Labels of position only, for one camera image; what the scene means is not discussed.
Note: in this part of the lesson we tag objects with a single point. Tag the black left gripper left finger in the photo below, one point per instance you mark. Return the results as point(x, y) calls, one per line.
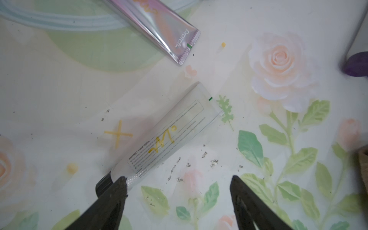
point(106, 213)

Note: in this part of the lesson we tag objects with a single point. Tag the white tube purple cap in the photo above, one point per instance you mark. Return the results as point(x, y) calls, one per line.
point(356, 64)

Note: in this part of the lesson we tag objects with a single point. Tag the brown striped towel cloth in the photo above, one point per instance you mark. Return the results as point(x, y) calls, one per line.
point(363, 163)

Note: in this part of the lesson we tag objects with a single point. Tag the purple metallic tube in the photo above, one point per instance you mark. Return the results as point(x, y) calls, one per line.
point(161, 25)

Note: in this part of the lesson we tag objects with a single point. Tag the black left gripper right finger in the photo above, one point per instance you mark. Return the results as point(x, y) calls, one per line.
point(250, 211)

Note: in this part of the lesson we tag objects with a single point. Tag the white tube dark cap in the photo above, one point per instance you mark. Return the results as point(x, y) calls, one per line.
point(193, 113)

